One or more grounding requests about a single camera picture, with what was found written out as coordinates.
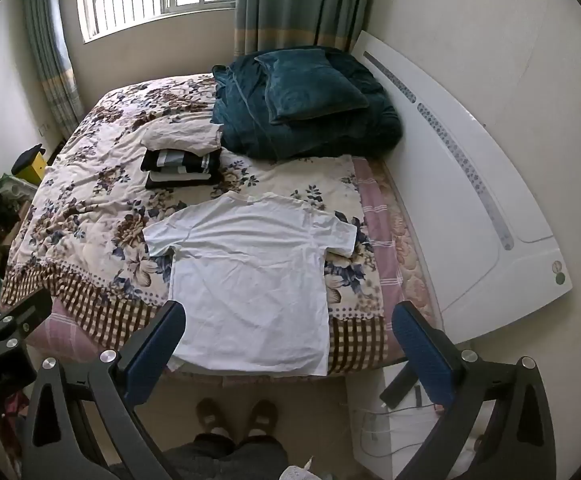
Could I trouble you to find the dark green garment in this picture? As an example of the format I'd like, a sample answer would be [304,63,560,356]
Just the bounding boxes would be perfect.
[209,46,404,161]

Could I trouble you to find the black striped folded garment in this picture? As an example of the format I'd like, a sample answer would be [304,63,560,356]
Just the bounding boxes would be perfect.
[140,149,224,176]

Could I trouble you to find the white cable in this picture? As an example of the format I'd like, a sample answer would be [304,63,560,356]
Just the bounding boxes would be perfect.
[351,400,441,461]

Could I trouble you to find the yellow black box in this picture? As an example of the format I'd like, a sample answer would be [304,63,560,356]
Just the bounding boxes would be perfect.
[11,144,46,183]

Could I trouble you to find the white textured object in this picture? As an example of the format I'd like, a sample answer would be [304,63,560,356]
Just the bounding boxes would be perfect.
[280,455,317,480]

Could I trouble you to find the black remote control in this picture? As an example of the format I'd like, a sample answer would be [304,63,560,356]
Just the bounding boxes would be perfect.
[381,362,421,410]

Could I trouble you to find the teal pillow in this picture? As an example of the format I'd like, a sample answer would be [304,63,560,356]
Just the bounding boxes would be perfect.
[254,49,370,126]

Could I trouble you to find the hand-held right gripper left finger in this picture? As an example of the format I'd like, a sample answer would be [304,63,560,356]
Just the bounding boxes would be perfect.
[20,300,187,480]

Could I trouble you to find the green curtain with beige band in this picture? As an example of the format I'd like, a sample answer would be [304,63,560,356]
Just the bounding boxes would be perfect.
[233,0,371,58]
[23,0,84,138]

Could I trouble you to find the white headboard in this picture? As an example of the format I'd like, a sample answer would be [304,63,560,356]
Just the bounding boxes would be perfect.
[351,30,574,343]

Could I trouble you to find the beige folded cloth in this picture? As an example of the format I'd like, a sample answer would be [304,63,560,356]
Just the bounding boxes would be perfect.
[140,121,224,157]

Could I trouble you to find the floral blanket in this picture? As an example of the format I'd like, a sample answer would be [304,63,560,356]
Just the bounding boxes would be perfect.
[0,74,386,376]

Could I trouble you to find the white nightstand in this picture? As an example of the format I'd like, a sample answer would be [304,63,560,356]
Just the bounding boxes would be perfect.
[345,360,491,480]

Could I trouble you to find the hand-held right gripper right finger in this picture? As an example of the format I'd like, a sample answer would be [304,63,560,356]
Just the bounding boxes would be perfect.
[391,301,557,480]

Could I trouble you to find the brown slipper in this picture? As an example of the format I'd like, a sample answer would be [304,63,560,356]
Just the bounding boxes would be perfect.
[248,399,278,436]
[195,399,231,436]

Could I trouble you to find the person's legs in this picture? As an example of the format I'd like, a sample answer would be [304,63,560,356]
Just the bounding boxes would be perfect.
[163,432,288,480]

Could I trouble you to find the dark bag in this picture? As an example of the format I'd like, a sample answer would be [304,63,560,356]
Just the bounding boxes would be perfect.
[0,180,21,253]

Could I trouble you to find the black and white folded garment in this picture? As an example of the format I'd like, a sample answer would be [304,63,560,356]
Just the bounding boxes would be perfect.
[145,171,217,191]

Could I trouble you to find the white t-shirt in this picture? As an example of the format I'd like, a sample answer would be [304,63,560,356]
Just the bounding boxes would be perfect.
[142,192,359,377]

